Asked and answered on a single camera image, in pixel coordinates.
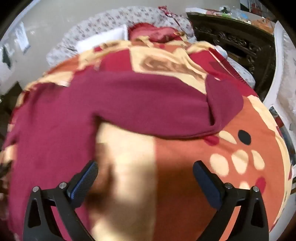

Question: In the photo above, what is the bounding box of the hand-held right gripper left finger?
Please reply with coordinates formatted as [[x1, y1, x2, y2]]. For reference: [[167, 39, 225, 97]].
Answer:
[[23, 160, 99, 241]]

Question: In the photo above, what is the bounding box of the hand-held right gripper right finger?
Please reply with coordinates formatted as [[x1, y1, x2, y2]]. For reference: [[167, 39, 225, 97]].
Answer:
[[193, 160, 270, 241]]

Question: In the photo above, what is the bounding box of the maroon sweater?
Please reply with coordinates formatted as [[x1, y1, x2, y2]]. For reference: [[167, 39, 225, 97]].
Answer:
[[3, 70, 244, 241]]

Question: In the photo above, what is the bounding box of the red orange printed blanket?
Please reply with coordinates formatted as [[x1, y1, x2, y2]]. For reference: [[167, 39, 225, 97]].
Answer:
[[0, 39, 294, 241]]

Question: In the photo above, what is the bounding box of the white mattress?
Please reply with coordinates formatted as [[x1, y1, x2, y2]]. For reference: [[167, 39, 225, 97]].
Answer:
[[215, 45, 255, 88]]

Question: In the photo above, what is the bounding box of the dark carved wooden headboard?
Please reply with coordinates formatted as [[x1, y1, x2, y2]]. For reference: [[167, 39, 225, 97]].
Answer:
[[186, 11, 277, 93]]

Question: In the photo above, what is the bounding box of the white pillow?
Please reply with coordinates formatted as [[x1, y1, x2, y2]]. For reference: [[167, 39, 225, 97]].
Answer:
[[75, 24, 129, 50]]

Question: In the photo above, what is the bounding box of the red ruffled pillow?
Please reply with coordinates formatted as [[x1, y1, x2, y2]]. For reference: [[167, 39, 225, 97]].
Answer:
[[128, 22, 185, 44]]

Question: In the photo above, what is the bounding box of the floral quilt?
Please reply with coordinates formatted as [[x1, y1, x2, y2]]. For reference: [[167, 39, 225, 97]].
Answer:
[[46, 6, 197, 67]]

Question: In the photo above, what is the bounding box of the orange bag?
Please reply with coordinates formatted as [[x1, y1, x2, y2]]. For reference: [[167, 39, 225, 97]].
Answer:
[[252, 18, 275, 33]]

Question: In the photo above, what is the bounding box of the white furniture frame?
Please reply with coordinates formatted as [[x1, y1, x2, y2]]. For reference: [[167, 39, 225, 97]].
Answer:
[[262, 21, 296, 167]]

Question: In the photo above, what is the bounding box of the white wall calendar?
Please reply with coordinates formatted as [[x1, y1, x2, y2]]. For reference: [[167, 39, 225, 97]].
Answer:
[[15, 22, 31, 55]]

